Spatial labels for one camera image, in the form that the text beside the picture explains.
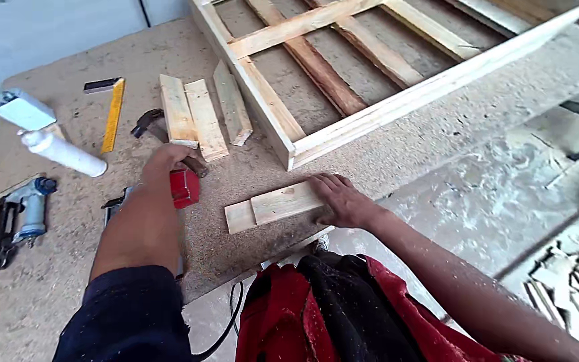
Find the person's right index finger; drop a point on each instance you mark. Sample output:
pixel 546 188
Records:
pixel 318 186

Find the blue and black nail gun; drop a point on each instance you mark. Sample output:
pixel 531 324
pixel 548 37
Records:
pixel 33 211
pixel 113 203

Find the person's left fingers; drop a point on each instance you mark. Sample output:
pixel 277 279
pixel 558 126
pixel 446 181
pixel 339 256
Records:
pixel 186 152

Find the light wood board brown patch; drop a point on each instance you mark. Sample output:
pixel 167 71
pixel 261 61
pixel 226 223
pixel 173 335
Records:
pixel 176 110

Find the large wooden slatted frame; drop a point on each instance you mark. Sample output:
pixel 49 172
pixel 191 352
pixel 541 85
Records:
pixel 263 110

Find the red box-shaped object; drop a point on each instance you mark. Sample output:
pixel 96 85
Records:
pixel 184 189

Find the person's right forearm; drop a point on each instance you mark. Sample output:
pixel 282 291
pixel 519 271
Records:
pixel 445 266

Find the greyish wood board pointed end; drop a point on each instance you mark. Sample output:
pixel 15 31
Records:
pixel 232 105

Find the pile of wood scraps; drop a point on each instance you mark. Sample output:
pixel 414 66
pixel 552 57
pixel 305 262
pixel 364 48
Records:
pixel 571 291

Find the longer light wood block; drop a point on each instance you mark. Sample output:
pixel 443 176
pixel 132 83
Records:
pixel 284 203

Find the light wood board with knots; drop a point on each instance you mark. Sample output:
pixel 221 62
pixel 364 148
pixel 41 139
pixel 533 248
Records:
pixel 206 120

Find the person's right hand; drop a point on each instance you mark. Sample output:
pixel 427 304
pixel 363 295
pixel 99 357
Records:
pixel 351 206

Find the person's right fingers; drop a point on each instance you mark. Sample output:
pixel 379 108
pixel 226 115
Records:
pixel 336 180

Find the person's left hand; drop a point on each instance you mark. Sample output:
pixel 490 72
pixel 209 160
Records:
pixel 165 156

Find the person's body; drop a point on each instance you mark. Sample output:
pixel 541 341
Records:
pixel 339 311

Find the person's right thumb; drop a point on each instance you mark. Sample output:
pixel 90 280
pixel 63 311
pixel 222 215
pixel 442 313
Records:
pixel 325 220

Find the white spray can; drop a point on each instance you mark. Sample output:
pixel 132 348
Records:
pixel 66 153

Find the hammer with dark head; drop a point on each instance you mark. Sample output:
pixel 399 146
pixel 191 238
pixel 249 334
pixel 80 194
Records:
pixel 149 122

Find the white and teal box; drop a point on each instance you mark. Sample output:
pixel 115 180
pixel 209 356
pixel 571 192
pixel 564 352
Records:
pixel 25 110

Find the short light wood block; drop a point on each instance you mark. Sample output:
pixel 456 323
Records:
pixel 239 217

